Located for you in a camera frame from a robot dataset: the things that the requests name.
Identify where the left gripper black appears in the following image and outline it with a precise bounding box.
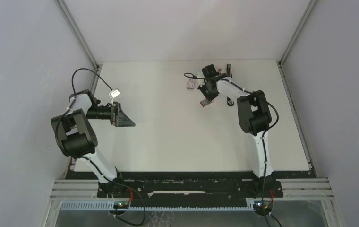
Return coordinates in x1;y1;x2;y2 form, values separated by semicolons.
86;102;135;127

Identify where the staple box red white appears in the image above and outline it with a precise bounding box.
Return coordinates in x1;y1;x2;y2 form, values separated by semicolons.
186;79;196;90

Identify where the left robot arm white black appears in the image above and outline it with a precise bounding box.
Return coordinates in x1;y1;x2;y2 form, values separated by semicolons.
51;89;136;197

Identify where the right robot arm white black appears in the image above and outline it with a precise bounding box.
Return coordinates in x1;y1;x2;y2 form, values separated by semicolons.
190;64;279;197

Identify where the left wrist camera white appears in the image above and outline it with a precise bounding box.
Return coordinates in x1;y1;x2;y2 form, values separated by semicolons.
108;89;121;105

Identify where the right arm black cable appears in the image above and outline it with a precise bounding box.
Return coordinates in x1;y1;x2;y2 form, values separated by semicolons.
184;72;280;217

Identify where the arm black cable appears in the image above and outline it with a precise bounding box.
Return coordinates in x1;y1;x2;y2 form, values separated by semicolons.
55;68;113;170
184;72;280;217

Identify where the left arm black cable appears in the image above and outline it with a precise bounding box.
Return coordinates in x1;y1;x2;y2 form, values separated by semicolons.
55;68;113;170

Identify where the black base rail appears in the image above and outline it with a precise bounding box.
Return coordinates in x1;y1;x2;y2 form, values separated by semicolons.
97;171;284;208

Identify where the white cable duct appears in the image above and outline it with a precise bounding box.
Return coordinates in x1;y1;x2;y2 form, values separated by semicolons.
60;201;255;211

